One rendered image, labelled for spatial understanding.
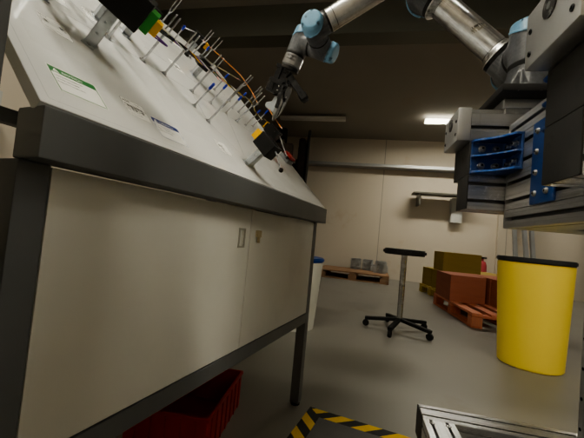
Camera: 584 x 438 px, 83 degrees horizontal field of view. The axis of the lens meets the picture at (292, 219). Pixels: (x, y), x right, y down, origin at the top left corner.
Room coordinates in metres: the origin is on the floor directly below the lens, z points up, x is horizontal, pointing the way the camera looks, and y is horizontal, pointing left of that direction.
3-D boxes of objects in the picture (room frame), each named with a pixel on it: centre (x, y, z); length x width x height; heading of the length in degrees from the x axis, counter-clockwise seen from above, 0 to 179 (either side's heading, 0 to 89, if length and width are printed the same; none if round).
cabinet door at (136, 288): (0.70, 0.23, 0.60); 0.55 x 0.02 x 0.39; 157
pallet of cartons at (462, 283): (3.79, -2.31, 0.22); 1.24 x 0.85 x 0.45; 171
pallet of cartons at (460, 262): (5.18, -2.81, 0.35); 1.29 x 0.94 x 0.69; 79
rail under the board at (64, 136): (0.94, 0.10, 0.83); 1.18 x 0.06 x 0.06; 157
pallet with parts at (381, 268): (6.51, -1.31, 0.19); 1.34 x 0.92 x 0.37; 78
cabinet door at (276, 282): (1.20, 0.01, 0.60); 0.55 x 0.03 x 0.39; 157
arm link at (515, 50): (0.89, -0.62, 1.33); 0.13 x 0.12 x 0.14; 162
